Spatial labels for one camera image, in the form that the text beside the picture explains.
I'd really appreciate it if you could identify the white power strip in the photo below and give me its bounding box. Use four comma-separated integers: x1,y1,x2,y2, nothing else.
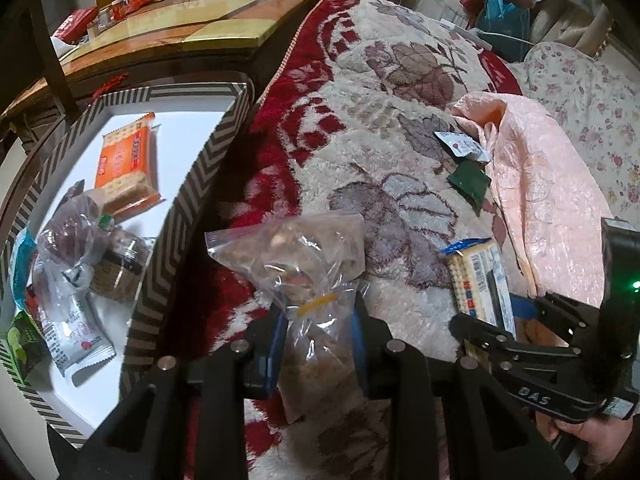
440,17,481,41

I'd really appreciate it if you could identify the beige padded headboard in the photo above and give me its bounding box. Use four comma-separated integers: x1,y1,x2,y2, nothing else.
530,0,618,58

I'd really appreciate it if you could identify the small white snack packet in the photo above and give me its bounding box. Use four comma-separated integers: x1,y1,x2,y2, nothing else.
434,131,490,163

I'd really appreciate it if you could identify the dark brown snack packet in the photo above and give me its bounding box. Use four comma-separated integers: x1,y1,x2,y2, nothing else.
59,180,87,208

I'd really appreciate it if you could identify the clear bag of nuts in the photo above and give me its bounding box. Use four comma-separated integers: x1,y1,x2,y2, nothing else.
205,212,373,423

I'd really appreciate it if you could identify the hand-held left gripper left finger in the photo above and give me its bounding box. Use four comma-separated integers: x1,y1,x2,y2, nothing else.
75,310,288,480

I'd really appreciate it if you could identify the red tassel knot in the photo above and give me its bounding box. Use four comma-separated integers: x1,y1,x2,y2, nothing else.
95,74,128,96

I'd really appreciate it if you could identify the silver green-edged snack packet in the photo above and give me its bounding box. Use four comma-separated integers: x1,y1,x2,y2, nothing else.
87,215,156,303

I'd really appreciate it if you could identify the blue snack packet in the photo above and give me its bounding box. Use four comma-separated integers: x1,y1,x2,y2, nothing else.
9,227,38,311

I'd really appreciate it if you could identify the blue-edged cracker packet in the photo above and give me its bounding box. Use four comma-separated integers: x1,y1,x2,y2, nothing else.
439,237,518,341

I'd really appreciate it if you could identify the wooden table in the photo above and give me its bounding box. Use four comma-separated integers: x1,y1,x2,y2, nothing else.
0,0,326,126

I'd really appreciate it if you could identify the pink quilt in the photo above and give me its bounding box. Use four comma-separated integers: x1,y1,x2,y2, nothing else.
450,92,613,311

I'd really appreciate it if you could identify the orange cracker packet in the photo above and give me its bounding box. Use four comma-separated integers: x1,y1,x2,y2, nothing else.
94,112,165,218

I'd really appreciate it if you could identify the red gift box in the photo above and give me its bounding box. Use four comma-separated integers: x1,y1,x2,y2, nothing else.
52,6,98,43

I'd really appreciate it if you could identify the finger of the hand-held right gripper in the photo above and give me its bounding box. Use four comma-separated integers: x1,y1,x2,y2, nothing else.
449,314,586,376
510,292,601,336

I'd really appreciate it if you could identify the teal bag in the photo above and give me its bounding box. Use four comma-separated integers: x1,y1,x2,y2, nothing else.
475,0,531,61

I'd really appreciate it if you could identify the chevron patterned box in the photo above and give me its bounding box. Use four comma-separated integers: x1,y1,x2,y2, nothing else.
0,82,251,448

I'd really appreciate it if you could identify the dark green snack packet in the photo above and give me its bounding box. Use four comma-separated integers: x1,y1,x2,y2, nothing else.
447,159,491,210

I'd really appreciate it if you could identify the clear bag of red dates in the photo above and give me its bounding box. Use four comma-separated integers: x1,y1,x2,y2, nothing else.
37,195,108,286

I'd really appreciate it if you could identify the floral bedsheet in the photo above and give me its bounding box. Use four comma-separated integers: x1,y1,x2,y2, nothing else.
520,40,640,231

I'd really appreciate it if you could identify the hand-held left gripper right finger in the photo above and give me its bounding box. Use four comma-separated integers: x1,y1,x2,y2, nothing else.
355,300,571,480

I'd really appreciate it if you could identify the person's right hand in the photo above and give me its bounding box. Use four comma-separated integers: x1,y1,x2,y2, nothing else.
555,417,640,468

